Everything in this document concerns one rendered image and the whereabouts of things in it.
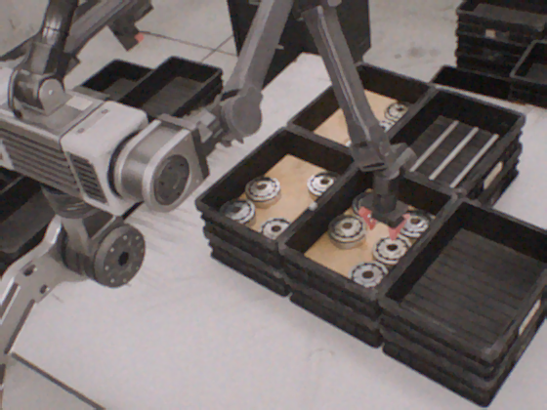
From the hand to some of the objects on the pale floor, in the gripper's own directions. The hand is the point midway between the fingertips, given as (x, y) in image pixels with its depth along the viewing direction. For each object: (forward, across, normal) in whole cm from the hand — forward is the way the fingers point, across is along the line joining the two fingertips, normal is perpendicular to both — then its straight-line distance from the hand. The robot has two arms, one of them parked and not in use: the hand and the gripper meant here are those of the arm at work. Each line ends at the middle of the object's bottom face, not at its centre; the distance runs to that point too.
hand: (383, 232), depth 178 cm
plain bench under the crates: (+94, -6, +22) cm, 96 cm away
